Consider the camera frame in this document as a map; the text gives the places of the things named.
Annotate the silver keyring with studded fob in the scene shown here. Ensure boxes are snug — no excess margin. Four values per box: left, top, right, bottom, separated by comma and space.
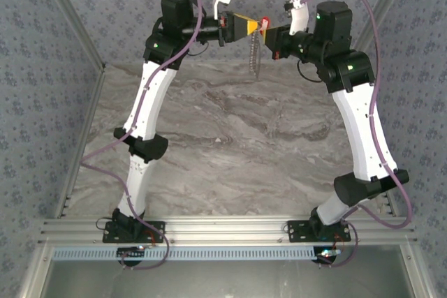
248, 29, 263, 79

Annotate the slotted blue-grey cable duct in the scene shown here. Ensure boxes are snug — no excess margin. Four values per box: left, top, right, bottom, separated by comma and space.
52, 245, 317, 262

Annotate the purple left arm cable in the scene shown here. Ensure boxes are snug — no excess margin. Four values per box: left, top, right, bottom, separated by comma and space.
80, 0, 207, 271

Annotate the aluminium front rail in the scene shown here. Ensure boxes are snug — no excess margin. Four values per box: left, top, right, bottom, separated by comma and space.
38, 216, 418, 246

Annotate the grey metal lower panel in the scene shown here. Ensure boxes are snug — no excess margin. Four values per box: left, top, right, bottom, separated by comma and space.
17, 244, 434, 298

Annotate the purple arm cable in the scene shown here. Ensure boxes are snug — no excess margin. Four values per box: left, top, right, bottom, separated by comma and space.
80, 0, 207, 271
300, 0, 414, 267

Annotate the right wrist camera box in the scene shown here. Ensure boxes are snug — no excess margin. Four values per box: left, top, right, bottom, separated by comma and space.
284, 0, 310, 36

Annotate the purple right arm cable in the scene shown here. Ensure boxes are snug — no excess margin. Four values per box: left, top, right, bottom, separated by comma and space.
300, 0, 414, 267

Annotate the small circuit board with LED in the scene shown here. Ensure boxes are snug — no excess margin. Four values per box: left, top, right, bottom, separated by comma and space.
117, 246, 147, 258
313, 247, 342, 259

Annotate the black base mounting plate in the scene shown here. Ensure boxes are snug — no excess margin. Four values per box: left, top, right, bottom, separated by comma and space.
102, 220, 166, 244
286, 219, 352, 243

